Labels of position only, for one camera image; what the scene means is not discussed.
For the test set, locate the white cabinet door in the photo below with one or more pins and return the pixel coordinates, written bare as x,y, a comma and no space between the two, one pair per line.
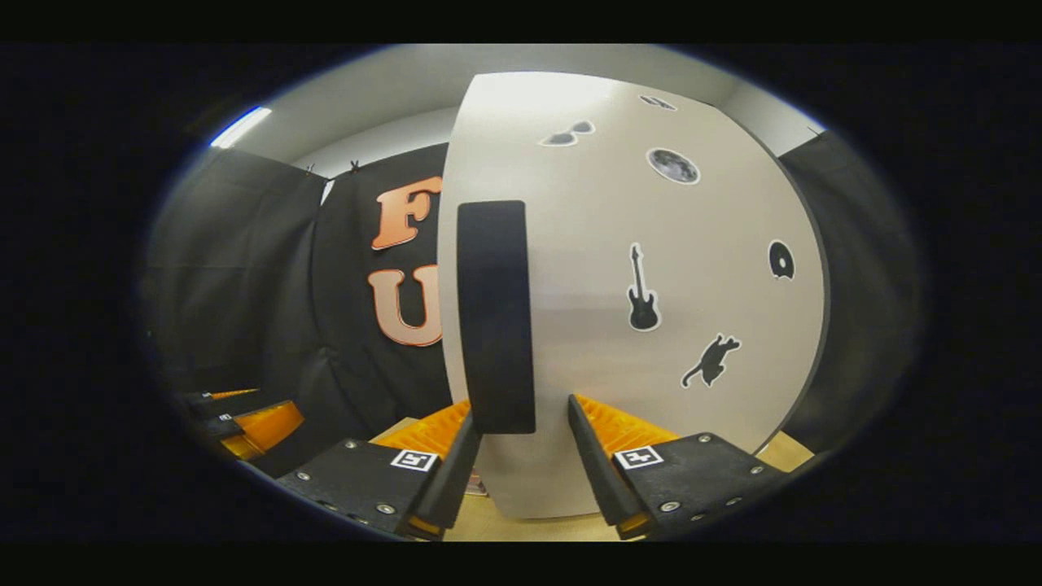
586,244

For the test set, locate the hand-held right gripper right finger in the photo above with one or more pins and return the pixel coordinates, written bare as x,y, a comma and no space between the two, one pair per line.
598,472

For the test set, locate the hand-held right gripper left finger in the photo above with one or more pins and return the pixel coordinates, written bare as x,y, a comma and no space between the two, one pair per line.
456,488

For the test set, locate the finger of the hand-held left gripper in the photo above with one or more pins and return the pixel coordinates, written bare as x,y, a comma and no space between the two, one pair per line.
220,427
199,400

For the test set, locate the ceiling strip light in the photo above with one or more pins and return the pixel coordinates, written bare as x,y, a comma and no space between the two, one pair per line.
240,127

